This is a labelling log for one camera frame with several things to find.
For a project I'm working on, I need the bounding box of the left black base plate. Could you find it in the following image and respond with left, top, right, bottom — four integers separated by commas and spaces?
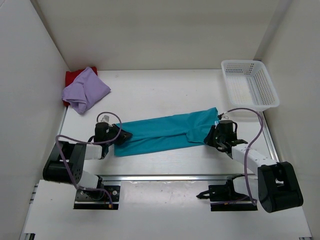
73, 181, 121, 210

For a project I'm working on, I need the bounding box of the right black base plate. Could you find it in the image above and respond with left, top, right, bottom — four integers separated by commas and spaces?
208, 184, 258, 212

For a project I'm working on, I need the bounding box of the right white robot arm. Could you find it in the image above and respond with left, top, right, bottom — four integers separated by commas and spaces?
196, 120, 304, 213

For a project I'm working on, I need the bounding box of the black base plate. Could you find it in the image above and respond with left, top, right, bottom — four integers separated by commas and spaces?
208, 184, 258, 212
73, 181, 121, 210

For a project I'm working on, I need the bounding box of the purple t shirt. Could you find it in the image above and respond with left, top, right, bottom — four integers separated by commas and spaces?
62, 67, 111, 115

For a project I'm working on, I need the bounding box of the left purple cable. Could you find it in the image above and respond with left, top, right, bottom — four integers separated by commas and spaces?
55, 111, 123, 201

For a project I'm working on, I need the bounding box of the white plastic basket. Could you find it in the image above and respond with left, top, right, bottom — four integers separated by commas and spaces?
221, 60, 280, 112

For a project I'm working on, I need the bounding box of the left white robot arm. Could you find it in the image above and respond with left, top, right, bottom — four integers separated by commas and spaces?
42, 122, 133, 201

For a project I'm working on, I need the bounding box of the red t shirt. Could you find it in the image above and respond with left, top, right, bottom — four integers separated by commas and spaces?
62, 66, 98, 107

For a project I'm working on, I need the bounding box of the teal t shirt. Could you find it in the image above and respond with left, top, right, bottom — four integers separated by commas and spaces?
114, 107, 219, 157

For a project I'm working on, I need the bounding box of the aluminium rail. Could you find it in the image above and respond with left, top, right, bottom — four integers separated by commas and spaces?
44, 173, 286, 183

